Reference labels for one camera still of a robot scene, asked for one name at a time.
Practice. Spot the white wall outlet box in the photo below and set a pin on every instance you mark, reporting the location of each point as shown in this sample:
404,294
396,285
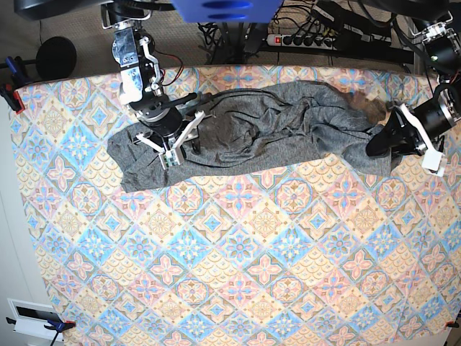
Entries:
31,318

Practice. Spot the patterned colourful tablecloth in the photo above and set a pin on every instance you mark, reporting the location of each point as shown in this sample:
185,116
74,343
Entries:
310,254

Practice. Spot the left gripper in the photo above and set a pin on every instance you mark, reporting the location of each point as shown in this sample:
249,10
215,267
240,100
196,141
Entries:
414,132

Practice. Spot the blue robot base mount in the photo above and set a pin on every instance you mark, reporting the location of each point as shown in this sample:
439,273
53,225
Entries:
258,11

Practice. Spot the black power strip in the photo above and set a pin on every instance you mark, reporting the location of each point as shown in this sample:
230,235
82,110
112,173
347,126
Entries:
301,41

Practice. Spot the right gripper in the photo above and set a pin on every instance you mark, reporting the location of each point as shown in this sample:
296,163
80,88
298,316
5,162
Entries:
168,132

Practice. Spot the orange blue corner clamp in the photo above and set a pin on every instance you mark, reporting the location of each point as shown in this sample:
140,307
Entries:
57,328

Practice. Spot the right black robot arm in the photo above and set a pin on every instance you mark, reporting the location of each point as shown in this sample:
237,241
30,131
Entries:
142,89

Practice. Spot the black round stool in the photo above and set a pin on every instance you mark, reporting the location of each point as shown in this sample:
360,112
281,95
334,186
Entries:
56,59

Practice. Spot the red blue table clamp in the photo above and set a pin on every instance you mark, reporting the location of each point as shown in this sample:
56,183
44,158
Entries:
19,79

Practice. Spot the grey t-shirt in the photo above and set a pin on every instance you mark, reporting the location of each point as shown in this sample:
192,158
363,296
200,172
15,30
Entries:
247,131

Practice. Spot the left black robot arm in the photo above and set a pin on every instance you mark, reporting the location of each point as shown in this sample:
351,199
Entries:
441,53

